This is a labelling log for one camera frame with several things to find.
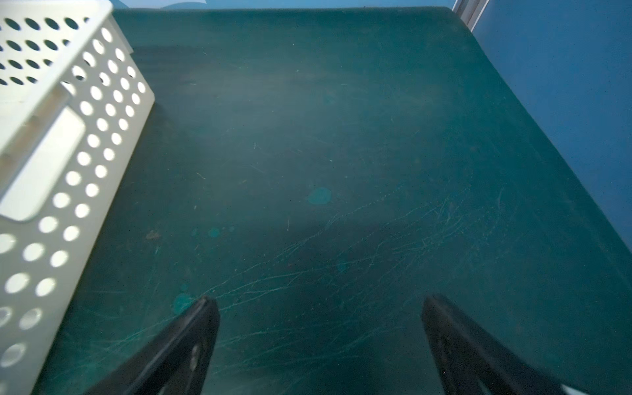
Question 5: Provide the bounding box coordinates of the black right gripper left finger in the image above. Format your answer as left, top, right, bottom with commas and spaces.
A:
86, 296, 221, 394

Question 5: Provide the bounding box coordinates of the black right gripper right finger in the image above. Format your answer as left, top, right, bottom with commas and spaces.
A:
421, 294, 565, 394

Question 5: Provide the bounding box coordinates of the white perforated plastic basket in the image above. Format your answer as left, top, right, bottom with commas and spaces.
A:
1, 1, 155, 394

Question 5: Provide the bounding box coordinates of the aluminium frame rail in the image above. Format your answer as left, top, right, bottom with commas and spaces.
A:
452, 0, 490, 31

